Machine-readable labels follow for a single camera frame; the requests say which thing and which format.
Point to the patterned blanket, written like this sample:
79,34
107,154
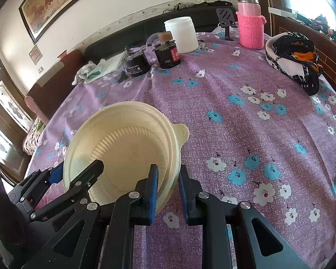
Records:
32,139

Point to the pink sleeved bottle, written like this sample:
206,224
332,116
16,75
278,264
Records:
251,24

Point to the white cloth bag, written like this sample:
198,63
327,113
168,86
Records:
105,67

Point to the framed horse painting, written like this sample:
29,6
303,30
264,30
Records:
53,0

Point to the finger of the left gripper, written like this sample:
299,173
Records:
68,210
29,192

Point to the brown sofa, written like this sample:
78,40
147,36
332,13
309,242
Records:
52,88

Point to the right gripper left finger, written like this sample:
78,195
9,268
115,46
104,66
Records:
82,247

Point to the cream disposable bowl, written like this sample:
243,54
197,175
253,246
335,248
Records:
128,137

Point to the black phone stand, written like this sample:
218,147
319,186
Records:
226,20

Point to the black orange patterned scarf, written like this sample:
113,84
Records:
295,55

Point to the white cloth gloves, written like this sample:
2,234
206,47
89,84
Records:
85,71

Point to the white plastic jar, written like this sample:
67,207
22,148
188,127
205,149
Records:
183,32

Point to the black motor with cork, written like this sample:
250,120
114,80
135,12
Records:
166,51

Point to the black sofa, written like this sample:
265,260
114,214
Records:
204,17

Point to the wooden door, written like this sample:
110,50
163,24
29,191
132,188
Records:
15,122

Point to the purple floral tablecloth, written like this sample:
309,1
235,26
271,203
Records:
255,135

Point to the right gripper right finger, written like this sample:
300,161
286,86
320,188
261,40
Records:
233,235

